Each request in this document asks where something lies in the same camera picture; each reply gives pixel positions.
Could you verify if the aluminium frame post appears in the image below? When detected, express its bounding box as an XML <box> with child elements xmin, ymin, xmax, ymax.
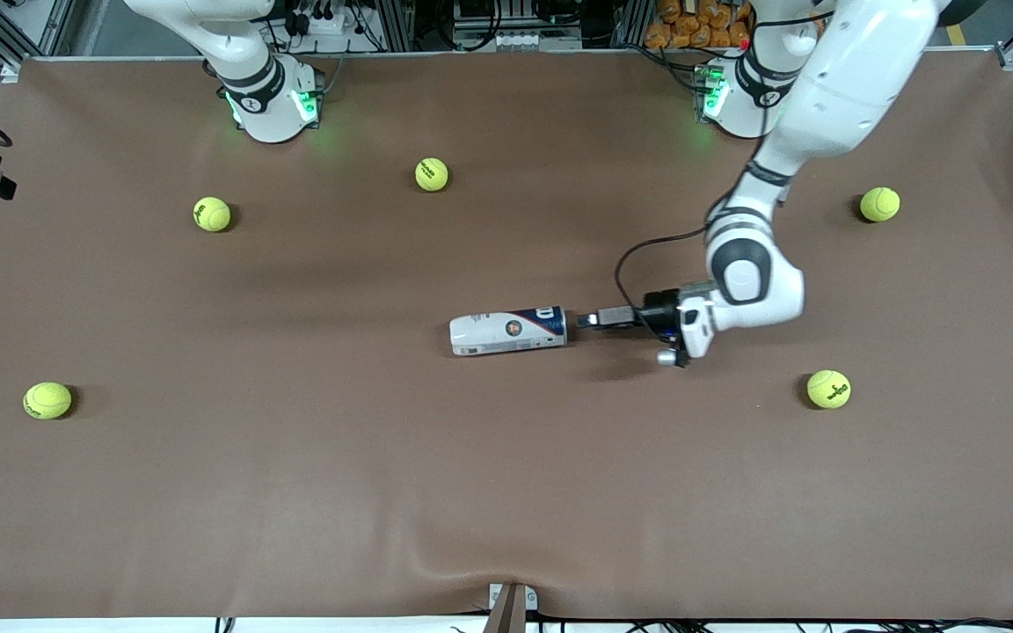
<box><xmin>381</xmin><ymin>0</ymin><xmax>415</xmax><ymax>52</ymax></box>
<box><xmin>616</xmin><ymin>0</ymin><xmax>652</xmax><ymax>49</ymax></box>

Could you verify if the brown table cloth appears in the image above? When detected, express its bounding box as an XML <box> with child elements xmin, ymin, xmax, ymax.
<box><xmin>0</xmin><ymin>48</ymin><xmax>1013</xmax><ymax>621</ymax></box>

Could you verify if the grey electronics box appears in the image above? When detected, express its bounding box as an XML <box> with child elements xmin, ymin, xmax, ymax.
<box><xmin>452</xmin><ymin>0</ymin><xmax>585</xmax><ymax>52</ymax></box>

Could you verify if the white power strip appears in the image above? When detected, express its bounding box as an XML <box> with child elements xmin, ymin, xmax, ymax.
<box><xmin>291</xmin><ymin>0</ymin><xmax>358</xmax><ymax>36</ymax></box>

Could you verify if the orange bagged objects pile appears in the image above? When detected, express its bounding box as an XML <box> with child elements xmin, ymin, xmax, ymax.
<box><xmin>645</xmin><ymin>0</ymin><xmax>754</xmax><ymax>49</ymax></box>

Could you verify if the white blue tennis ball can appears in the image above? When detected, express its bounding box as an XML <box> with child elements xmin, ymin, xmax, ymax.
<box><xmin>449</xmin><ymin>305</ymin><xmax>569</xmax><ymax>358</ymax></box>

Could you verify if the yellow-green tennis ball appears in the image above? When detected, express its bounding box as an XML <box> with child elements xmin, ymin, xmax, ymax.
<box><xmin>23</xmin><ymin>382</ymin><xmax>73</xmax><ymax>420</ymax></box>
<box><xmin>859</xmin><ymin>186</ymin><xmax>901</xmax><ymax>223</ymax></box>
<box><xmin>806</xmin><ymin>369</ymin><xmax>852</xmax><ymax>410</ymax></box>
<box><xmin>414</xmin><ymin>156</ymin><xmax>450</xmax><ymax>193</ymax></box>
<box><xmin>193</xmin><ymin>196</ymin><xmax>232</xmax><ymax>233</ymax></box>

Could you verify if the grey metal mount bracket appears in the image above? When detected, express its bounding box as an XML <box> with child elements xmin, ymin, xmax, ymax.
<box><xmin>489</xmin><ymin>582</ymin><xmax>539</xmax><ymax>633</ymax></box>

